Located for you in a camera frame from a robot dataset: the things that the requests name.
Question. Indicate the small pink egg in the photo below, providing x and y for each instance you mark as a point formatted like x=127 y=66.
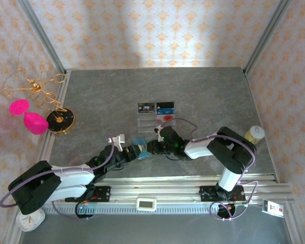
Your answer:
x=19 y=107

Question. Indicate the blue card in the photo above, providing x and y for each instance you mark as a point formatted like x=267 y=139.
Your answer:
x=165 y=111

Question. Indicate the white card with red circles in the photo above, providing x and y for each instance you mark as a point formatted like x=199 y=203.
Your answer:
x=166 y=117

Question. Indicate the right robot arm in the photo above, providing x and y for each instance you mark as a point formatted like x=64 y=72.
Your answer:
x=198 y=150

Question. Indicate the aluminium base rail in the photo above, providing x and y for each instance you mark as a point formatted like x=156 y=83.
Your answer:
x=167 y=188

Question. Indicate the plain black card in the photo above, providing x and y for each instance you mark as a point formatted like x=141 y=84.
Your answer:
x=165 y=105

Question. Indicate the large pink egg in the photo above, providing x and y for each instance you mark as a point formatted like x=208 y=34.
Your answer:
x=36 y=123

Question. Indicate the black VIP card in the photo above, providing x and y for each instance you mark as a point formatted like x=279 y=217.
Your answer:
x=146 y=108

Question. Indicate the small white label box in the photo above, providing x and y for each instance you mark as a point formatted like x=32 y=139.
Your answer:
x=273 y=208

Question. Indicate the blue leather card holder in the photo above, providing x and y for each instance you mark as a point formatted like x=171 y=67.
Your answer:
x=138 y=141

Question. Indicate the clear acrylic card stand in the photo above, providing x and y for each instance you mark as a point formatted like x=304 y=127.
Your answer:
x=146 y=122

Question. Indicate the white digital timer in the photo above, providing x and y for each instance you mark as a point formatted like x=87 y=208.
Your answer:
x=146 y=204

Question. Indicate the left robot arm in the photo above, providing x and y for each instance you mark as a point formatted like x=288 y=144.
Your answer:
x=71 y=175

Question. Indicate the aluminium frame post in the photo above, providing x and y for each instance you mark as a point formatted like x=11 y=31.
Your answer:
x=268 y=36
x=42 y=36

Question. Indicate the aluminium table edge rail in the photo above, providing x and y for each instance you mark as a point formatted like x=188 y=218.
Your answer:
x=46 y=150

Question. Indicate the yellow jar with white lid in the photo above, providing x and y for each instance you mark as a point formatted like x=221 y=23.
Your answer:
x=255 y=134

